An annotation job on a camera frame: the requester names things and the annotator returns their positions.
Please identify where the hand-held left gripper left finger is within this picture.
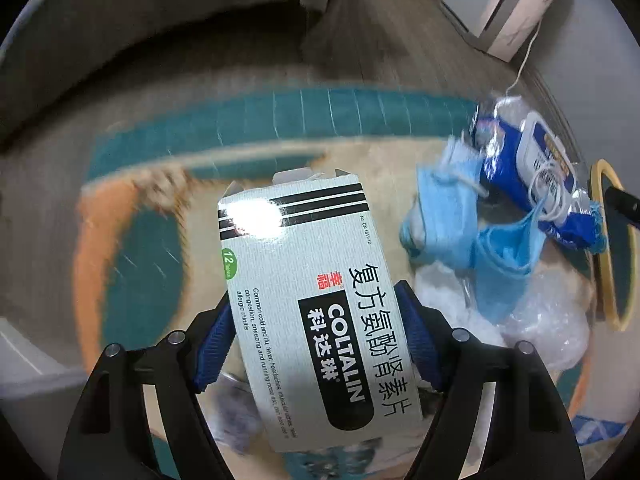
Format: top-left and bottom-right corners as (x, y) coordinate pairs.
(56, 292), (238, 480)

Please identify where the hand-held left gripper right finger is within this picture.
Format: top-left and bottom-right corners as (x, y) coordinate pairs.
(392, 280), (586, 480)

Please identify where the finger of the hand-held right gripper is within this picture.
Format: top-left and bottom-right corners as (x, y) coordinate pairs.
(602, 185), (640, 227)

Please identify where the white medicine box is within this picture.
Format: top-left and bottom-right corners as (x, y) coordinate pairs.
(216, 167), (426, 453)

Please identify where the teal mat with yellow rim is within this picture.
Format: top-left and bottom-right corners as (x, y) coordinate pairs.
(590, 159), (636, 331)

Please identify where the blue face mask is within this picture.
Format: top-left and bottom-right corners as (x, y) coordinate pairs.
(472, 195), (551, 323)
(400, 135), (488, 266)

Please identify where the horse print quilted mat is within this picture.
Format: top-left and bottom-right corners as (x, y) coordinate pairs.
(75, 87), (626, 480)

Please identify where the clear plastic bag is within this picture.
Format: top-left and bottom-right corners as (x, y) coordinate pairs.
(410, 260), (591, 366)

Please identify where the blue wet wipes packet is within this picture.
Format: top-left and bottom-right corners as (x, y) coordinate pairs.
(470, 97), (608, 251)

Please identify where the blue printed packet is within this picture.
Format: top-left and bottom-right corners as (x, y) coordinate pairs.
(575, 415), (628, 448)

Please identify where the white appliance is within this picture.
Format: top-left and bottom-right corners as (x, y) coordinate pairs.
(439, 0), (571, 58)

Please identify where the grey sofa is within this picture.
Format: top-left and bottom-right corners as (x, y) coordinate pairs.
(0, 0), (341, 146)

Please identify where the white cable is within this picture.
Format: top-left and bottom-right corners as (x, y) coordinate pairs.
(502, 10), (546, 98)

